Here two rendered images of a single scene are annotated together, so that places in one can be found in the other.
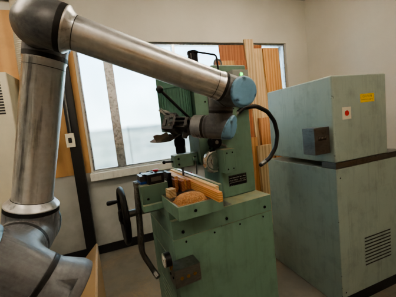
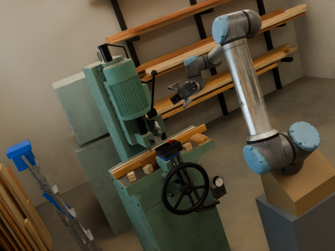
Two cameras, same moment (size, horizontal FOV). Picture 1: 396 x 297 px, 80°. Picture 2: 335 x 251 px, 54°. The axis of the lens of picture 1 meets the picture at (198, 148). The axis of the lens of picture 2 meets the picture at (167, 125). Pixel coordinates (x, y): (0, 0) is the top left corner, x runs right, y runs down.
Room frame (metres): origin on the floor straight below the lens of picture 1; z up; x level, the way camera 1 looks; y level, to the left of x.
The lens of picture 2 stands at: (1.07, 1.94, 1.71)
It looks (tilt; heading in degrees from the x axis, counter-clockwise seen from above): 19 degrees down; 273
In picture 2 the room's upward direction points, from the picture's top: 20 degrees counter-clockwise
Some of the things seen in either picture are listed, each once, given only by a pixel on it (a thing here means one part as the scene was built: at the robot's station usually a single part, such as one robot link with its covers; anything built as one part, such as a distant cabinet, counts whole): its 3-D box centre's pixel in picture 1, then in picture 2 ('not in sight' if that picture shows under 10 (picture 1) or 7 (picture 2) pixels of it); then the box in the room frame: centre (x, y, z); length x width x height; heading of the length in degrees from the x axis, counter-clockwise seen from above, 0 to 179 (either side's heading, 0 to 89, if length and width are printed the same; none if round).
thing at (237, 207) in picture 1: (206, 204); (153, 172); (1.35, -0.02, 0.76); 0.57 x 0.45 x 0.09; 114
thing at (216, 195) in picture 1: (188, 182); (162, 150); (1.24, 0.07, 0.92); 0.67 x 0.02 x 0.04; 24
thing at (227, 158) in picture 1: (225, 159); (156, 124); (1.23, -0.14, 1.02); 0.09 x 0.07 x 0.12; 24
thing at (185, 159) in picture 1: (185, 161); (145, 139); (1.30, 0.08, 1.03); 0.14 x 0.07 x 0.09; 114
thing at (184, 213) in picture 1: (168, 195); (168, 164); (1.22, 0.18, 0.87); 0.61 x 0.30 x 0.06; 24
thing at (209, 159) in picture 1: (213, 161); (155, 128); (1.24, -0.07, 1.02); 0.12 x 0.03 x 0.12; 114
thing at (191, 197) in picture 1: (190, 195); (198, 137); (1.00, 0.06, 0.92); 0.14 x 0.09 x 0.04; 114
